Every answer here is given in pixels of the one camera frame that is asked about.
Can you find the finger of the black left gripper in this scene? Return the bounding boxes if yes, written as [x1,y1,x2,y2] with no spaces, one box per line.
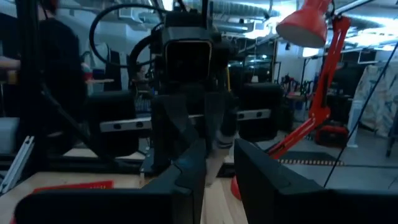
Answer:
[151,93,200,175]
[203,91,238,147]

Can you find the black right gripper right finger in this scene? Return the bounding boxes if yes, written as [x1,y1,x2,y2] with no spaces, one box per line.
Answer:
[233,138,326,224]

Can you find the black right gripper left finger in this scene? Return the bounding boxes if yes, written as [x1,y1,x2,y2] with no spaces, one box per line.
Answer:
[141,138,208,224]

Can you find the red plastic basket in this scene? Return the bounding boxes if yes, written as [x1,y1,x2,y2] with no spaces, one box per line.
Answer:
[9,179,114,224]

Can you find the person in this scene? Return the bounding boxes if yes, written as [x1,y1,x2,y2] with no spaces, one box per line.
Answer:
[36,0,90,150]

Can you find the red floor machine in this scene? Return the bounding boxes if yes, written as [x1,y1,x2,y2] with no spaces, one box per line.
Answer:
[315,123,349,147]

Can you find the red desk lamp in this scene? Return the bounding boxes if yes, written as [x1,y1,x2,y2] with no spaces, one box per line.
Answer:
[230,0,353,200]

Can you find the patterned cloth cover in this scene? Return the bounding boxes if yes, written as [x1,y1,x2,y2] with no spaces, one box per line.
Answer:
[348,61,398,147]

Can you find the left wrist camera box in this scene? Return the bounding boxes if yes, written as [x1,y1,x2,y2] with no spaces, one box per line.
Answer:
[164,40,215,84]

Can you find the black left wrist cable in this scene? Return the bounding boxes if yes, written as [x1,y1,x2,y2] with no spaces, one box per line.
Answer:
[127,33,158,83]

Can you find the silver angle bracket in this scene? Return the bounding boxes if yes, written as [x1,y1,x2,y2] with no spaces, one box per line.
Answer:
[0,135,35,194]

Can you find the black lamp cord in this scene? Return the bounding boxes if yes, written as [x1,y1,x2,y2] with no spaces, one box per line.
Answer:
[322,42,398,189]

